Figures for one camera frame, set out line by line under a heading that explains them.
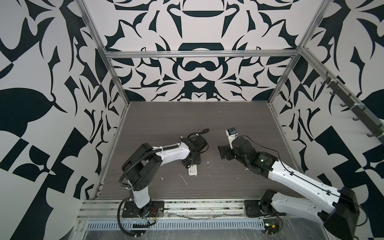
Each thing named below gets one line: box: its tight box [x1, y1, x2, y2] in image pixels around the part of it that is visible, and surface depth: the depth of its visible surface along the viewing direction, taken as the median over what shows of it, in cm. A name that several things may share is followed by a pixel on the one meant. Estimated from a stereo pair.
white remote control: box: [188, 164, 198, 176], surface depth 86 cm
